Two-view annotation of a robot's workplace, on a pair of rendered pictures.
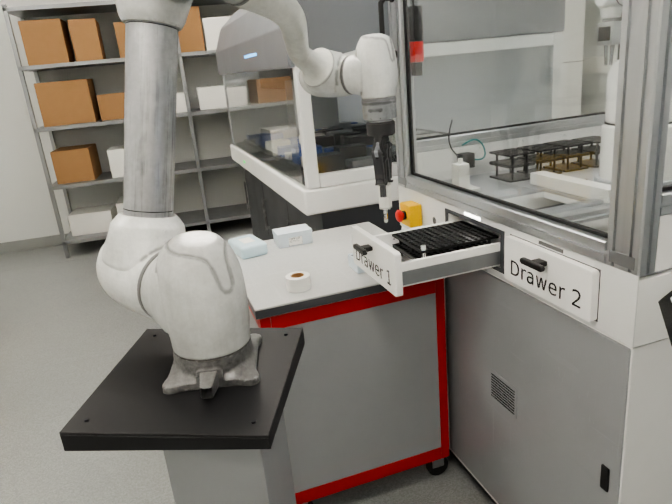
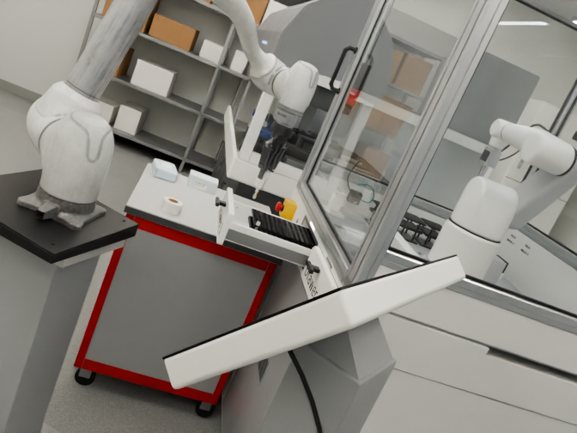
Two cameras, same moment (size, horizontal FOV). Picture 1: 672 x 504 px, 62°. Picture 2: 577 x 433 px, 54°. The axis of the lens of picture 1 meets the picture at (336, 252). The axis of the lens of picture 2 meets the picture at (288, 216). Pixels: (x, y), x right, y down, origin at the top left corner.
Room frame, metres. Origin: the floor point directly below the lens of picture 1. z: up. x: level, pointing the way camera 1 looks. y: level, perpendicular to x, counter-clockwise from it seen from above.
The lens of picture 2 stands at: (-0.40, -0.42, 1.42)
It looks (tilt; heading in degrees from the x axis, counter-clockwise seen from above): 15 degrees down; 4
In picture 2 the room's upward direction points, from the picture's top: 23 degrees clockwise
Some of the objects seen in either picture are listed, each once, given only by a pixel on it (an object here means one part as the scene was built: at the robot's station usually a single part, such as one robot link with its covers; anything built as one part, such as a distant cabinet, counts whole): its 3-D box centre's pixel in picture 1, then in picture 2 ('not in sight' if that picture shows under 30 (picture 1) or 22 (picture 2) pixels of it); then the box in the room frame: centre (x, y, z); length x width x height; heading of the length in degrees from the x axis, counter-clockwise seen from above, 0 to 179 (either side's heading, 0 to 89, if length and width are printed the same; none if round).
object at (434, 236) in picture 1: (443, 246); (280, 235); (1.43, -0.29, 0.87); 0.22 x 0.18 x 0.06; 107
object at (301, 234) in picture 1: (292, 235); (202, 182); (1.95, 0.15, 0.79); 0.13 x 0.09 x 0.05; 107
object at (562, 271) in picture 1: (546, 274); (317, 281); (1.15, -0.46, 0.87); 0.29 x 0.02 x 0.11; 17
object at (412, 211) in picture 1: (410, 214); (287, 210); (1.76, -0.25, 0.88); 0.07 x 0.05 x 0.07; 17
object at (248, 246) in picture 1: (247, 246); (164, 170); (1.89, 0.31, 0.78); 0.15 x 0.10 x 0.04; 27
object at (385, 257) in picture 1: (375, 258); (225, 214); (1.37, -0.10, 0.87); 0.29 x 0.02 x 0.11; 17
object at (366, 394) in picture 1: (333, 359); (177, 287); (1.76, 0.04, 0.38); 0.62 x 0.58 x 0.76; 17
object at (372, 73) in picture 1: (372, 66); (297, 84); (1.52, -0.14, 1.34); 0.13 x 0.11 x 0.16; 50
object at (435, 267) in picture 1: (446, 247); (282, 237); (1.43, -0.30, 0.86); 0.40 x 0.26 x 0.06; 107
